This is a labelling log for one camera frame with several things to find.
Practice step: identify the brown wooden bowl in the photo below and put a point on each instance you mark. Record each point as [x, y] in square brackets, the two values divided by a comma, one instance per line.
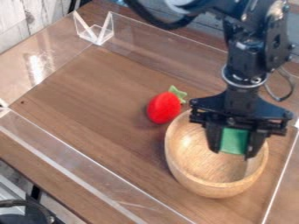
[214, 175]

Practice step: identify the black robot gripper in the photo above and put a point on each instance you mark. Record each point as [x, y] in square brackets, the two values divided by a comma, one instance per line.
[239, 109]

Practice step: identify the green rectangular block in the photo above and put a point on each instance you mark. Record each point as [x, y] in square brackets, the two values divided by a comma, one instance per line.
[234, 141]

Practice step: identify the clear acrylic front barrier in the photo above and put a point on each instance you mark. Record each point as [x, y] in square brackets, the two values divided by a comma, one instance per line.
[119, 169]

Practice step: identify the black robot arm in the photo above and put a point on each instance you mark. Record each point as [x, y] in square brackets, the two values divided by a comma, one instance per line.
[255, 34]

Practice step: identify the red toy strawberry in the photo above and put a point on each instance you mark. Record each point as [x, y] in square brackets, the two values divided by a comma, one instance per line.
[165, 106]

